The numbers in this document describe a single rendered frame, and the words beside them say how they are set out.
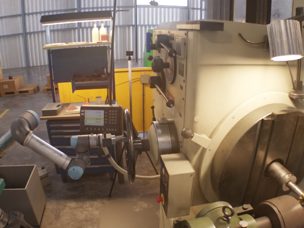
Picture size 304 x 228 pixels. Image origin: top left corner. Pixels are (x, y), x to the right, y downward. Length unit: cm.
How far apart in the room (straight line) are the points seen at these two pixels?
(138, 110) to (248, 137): 304
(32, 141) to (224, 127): 93
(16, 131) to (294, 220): 131
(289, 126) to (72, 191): 256
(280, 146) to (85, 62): 246
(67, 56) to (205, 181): 238
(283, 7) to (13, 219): 170
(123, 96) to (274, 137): 301
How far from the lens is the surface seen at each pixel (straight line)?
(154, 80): 127
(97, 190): 295
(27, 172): 268
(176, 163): 94
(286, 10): 141
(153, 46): 142
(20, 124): 130
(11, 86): 817
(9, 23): 1532
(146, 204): 271
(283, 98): 108
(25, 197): 234
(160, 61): 108
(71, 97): 375
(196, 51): 84
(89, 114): 179
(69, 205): 281
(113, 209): 267
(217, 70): 88
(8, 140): 152
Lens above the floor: 186
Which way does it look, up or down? 21 degrees down
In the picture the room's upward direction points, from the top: straight up
